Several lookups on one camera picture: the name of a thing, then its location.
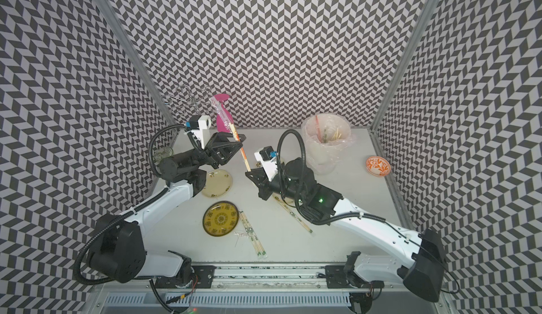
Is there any metal wire cup rack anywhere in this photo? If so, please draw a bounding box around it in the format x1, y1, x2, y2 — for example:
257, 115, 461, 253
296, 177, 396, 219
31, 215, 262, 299
162, 85, 211, 121

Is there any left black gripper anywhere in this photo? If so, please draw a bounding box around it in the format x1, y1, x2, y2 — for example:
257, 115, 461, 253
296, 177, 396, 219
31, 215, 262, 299
183, 131, 245, 170

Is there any white bin with plastic bag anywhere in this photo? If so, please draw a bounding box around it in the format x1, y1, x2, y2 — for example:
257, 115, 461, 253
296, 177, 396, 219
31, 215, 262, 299
301, 113, 354, 175

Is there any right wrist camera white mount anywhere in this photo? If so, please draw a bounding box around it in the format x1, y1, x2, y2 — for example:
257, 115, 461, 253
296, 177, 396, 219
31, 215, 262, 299
254, 146, 278, 182

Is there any dark yellow patterned plate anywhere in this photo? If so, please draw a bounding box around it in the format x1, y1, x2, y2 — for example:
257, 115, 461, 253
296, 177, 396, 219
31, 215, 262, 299
203, 201, 239, 237

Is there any green chopsticks pair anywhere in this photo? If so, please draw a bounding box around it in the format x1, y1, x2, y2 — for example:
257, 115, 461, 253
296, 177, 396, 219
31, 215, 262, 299
239, 210, 267, 259
273, 195, 313, 234

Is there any pink plastic goblet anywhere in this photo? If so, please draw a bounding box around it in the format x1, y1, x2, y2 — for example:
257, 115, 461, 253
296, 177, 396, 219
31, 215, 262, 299
212, 93, 236, 134

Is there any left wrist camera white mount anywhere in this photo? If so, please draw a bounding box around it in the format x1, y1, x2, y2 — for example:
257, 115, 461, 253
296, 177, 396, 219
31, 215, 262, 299
185, 115, 211, 150

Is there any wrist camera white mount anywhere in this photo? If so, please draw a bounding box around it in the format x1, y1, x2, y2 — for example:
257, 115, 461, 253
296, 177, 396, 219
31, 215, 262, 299
185, 115, 211, 150
254, 146, 278, 182

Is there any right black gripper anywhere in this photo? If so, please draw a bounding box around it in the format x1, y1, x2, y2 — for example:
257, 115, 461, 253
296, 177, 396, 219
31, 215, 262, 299
247, 163, 306, 203

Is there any small orange patterned dish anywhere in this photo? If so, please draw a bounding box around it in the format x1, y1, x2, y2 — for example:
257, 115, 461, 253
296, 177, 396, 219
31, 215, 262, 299
366, 156, 392, 177

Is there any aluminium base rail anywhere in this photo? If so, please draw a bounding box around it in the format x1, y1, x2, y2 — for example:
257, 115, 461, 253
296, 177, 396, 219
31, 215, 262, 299
83, 263, 457, 313

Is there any cream plate left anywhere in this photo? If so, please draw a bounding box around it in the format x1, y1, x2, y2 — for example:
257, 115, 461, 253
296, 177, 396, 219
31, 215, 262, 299
201, 170, 233, 198

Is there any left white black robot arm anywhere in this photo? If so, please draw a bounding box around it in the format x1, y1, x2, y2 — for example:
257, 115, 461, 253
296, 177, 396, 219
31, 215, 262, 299
73, 124, 246, 285

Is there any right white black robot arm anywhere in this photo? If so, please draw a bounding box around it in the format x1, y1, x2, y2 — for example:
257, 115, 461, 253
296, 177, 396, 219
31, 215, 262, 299
246, 129, 449, 303

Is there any clear red chopstick wrapper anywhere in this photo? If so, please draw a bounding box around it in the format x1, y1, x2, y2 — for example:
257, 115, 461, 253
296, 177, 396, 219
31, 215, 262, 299
210, 95, 234, 133

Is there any green translucent plastic cup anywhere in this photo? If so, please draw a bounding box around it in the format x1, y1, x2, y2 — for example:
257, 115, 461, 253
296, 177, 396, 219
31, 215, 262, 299
152, 147, 174, 165

